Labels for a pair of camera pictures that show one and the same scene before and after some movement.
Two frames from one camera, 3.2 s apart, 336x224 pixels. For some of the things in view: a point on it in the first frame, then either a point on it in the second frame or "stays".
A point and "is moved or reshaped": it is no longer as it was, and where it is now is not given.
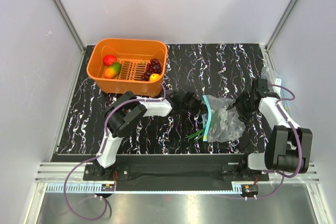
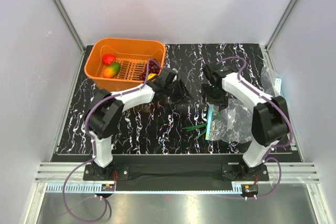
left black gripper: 200,108 to 181,89
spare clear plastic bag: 274,83 stays
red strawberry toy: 108,60 stays
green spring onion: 214,123 to 193,127
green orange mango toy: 113,70 stays
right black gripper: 243,116 to 222,101
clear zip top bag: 221,125 is moved or reshaped
